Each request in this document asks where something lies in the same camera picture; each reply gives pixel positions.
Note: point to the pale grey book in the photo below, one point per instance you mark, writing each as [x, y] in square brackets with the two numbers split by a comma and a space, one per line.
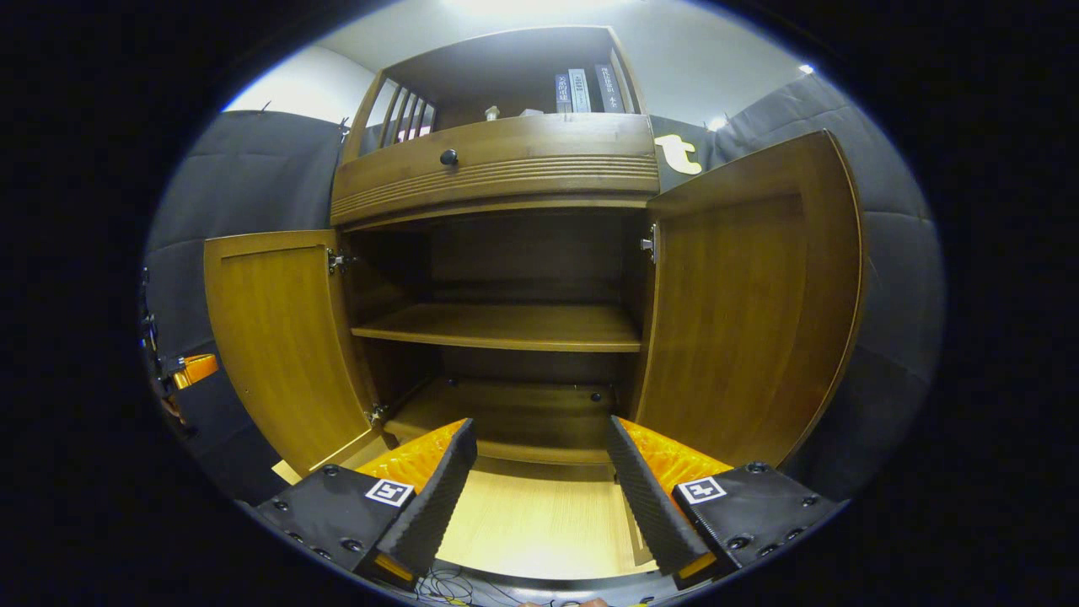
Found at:
[580, 91]

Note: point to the dark blue book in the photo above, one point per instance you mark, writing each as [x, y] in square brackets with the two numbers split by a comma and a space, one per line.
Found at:
[563, 94]

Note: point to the wooden shoe cabinet door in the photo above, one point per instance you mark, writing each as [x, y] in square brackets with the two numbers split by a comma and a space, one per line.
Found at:
[742, 312]
[278, 337]

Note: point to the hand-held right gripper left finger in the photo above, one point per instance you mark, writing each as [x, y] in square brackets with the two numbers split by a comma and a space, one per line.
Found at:
[434, 514]

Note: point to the black round drawer knob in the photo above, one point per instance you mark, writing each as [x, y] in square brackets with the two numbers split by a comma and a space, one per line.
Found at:
[448, 157]

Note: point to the wooden double-door shoe cabinet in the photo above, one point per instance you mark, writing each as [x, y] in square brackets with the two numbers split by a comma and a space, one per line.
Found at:
[523, 143]

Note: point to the dark grey book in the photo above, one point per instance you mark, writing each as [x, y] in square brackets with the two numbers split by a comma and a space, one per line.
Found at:
[609, 88]

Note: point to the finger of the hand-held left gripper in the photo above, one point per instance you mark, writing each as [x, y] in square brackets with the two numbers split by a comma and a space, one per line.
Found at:
[198, 371]

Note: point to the black backdrop cloth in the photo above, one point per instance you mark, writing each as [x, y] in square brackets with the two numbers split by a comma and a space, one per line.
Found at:
[253, 169]

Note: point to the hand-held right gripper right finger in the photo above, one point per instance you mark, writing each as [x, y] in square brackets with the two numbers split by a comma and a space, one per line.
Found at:
[653, 506]

